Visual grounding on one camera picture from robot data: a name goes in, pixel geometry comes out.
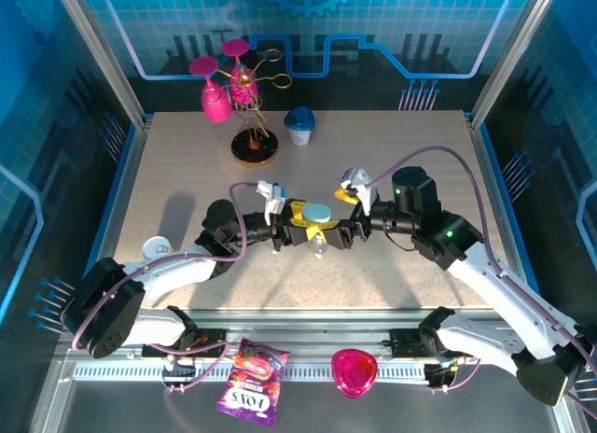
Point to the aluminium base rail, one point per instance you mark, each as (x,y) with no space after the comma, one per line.
(303,325)

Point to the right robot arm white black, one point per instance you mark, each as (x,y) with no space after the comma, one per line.
(503,293)

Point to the purple candy bag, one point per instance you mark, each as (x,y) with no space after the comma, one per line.
(252,386)

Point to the pink wine glass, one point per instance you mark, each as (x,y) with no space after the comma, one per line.
(217,104)
(242,91)

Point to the aluminium frame post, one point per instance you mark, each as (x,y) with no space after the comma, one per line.
(102,55)
(513,46)

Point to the light blue earbud charging case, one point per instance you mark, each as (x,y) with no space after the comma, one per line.
(317,213)

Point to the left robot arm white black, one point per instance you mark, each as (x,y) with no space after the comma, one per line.
(172,269)

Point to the pink heart-shaped bowl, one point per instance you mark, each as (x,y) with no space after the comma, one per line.
(353,372)

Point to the blue-edged aluminium side rail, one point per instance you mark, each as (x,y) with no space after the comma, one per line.
(494,181)
(125,181)

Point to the white cup with blue lid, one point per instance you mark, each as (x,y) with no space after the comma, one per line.
(299,132)

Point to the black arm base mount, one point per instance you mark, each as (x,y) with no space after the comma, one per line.
(403,342)
(210,335)

